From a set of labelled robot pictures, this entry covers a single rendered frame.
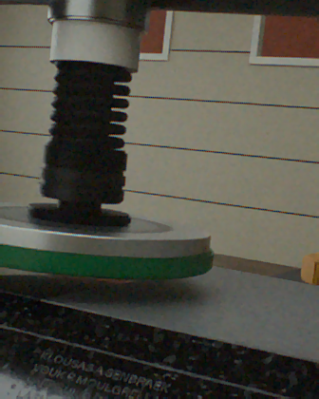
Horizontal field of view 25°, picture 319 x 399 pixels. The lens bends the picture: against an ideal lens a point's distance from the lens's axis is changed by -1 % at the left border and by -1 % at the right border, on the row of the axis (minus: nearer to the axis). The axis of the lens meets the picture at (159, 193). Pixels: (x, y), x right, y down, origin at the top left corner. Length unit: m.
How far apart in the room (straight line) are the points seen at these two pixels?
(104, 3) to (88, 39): 0.03
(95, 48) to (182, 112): 6.93
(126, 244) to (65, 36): 0.17
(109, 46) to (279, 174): 6.47
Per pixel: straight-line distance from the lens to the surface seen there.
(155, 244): 0.50
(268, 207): 7.04
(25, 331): 0.49
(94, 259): 0.48
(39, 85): 8.56
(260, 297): 0.59
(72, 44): 0.56
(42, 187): 0.57
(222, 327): 0.47
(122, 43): 0.56
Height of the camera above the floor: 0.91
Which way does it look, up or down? 3 degrees down
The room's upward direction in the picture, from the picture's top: 6 degrees clockwise
